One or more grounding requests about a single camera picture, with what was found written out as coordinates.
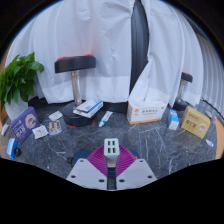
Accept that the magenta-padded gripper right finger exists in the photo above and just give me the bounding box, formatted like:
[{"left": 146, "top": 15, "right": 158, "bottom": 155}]
[{"left": 116, "top": 145, "right": 158, "bottom": 191}]

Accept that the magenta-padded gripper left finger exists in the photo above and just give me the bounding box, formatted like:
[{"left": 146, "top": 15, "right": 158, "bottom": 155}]
[{"left": 65, "top": 145, "right": 109, "bottom": 191}]

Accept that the white multi-port charger block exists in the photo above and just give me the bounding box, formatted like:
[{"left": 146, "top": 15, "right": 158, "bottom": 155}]
[{"left": 103, "top": 137, "right": 121, "bottom": 169}]

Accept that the pill blister pack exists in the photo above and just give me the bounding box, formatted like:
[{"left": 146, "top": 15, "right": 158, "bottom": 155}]
[{"left": 48, "top": 119, "right": 63, "bottom": 136}]

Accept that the white green tube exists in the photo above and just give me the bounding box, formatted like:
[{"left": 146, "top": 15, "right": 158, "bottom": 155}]
[{"left": 98, "top": 110, "right": 114, "bottom": 128}]

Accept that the white square packet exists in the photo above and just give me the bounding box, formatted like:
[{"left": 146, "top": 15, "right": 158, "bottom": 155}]
[{"left": 32, "top": 124, "right": 49, "bottom": 140}]

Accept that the white orange long box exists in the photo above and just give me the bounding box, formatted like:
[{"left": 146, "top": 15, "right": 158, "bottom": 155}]
[{"left": 126, "top": 99, "right": 168, "bottom": 126}]

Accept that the small blue white box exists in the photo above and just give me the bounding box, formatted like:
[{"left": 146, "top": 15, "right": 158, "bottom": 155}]
[{"left": 167, "top": 109, "right": 181, "bottom": 131}]

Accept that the white flat sachet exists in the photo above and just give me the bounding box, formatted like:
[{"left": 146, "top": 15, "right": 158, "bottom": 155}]
[{"left": 48, "top": 110, "right": 64, "bottom": 122}]

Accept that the white blue flat box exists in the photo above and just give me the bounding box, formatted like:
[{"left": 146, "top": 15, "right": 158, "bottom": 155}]
[{"left": 72, "top": 99, "right": 104, "bottom": 119}]

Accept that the small blue device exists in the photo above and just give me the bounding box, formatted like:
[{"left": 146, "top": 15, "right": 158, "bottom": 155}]
[{"left": 6, "top": 137, "right": 22, "bottom": 160}]

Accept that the yellow box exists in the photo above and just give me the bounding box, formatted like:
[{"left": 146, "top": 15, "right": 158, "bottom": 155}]
[{"left": 180, "top": 105, "right": 212, "bottom": 140}]

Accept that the purple box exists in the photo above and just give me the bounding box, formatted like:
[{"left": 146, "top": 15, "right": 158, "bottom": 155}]
[{"left": 9, "top": 106, "right": 41, "bottom": 145}]

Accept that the small white blue sachet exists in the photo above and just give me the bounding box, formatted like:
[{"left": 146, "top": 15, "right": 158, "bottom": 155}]
[{"left": 204, "top": 138, "right": 215, "bottom": 148}]

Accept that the small white packet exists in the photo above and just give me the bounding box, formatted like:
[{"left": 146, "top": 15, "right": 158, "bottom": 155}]
[{"left": 0, "top": 123, "right": 10, "bottom": 136}]

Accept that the black red bar stool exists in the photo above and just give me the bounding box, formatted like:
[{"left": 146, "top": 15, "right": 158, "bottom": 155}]
[
  {"left": 54, "top": 54, "right": 98, "bottom": 128},
  {"left": 172, "top": 71, "right": 194, "bottom": 113}
]

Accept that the green leafy potted plant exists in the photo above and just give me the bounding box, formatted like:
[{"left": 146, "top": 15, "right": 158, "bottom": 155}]
[{"left": 0, "top": 52, "right": 45, "bottom": 122}]

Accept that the grey pleated curtain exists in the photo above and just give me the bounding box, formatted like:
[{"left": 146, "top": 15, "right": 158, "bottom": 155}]
[{"left": 195, "top": 33, "right": 224, "bottom": 118}]

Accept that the white curtain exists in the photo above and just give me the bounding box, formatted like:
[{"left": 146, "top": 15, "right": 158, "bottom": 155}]
[
  {"left": 128, "top": 0, "right": 205, "bottom": 108},
  {"left": 4, "top": 0, "right": 136, "bottom": 105}
]

